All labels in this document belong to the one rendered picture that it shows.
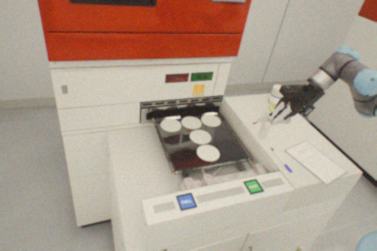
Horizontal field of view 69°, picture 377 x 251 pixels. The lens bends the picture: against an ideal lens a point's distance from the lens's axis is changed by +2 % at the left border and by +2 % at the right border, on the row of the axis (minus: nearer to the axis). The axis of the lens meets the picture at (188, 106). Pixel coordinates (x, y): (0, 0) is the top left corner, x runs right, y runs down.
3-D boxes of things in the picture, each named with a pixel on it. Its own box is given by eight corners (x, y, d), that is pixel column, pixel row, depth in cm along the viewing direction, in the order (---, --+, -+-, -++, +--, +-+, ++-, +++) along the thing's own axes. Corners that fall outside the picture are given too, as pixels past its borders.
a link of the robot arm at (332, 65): (358, 50, 87) (339, 40, 94) (330, 76, 91) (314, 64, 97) (367, 62, 92) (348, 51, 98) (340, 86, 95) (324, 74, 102)
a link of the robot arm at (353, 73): (389, 93, 87) (362, 76, 95) (386, 71, 80) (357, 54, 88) (366, 108, 88) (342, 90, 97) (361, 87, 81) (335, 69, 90)
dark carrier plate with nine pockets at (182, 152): (154, 119, 135) (154, 118, 135) (216, 112, 147) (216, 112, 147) (175, 171, 109) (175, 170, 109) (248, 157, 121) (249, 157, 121)
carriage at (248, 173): (180, 188, 108) (180, 183, 106) (258, 172, 121) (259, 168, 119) (186, 205, 102) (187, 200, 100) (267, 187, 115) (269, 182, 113)
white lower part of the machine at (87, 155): (76, 156, 227) (62, 67, 181) (171, 142, 255) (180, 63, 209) (77, 235, 174) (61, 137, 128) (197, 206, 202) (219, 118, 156)
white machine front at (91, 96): (62, 132, 130) (48, 54, 107) (216, 115, 158) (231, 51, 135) (62, 137, 127) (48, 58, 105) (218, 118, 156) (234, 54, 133)
